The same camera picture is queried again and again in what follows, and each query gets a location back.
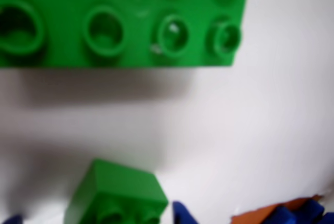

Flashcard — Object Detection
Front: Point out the green 2x4 toy block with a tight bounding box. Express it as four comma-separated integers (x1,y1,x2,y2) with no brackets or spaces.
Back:
0,0,255,68

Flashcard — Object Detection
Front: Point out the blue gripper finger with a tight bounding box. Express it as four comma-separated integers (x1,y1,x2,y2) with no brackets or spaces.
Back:
0,213,24,224
172,200,201,224

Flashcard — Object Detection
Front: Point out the white foam board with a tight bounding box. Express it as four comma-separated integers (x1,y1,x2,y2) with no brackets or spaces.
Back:
0,0,334,224

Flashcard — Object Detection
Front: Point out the green 2x2 toy block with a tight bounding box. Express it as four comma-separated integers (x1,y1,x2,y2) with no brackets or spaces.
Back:
63,158,170,224

